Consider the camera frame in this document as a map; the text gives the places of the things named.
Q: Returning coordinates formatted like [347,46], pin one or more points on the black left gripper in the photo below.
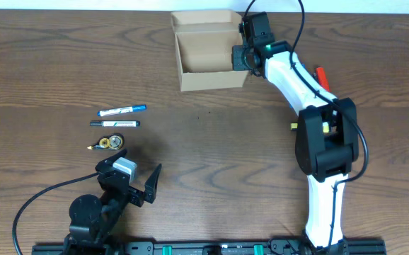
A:
[129,193]

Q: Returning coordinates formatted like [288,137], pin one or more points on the cardboard box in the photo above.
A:
[203,48]

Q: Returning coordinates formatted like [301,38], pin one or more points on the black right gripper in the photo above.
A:
[241,27]

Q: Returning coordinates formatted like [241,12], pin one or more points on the blue whiteboard marker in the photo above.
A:
[122,110]

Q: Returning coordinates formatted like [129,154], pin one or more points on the black whiteboard marker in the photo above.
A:
[115,123]

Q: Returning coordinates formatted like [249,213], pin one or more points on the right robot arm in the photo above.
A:
[326,133]

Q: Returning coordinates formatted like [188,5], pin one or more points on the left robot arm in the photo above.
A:
[93,218]

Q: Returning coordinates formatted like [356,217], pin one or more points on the correction tape dispenser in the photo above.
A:
[111,142]

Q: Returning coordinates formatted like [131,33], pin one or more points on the yellow highlighter pen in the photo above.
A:
[294,126]

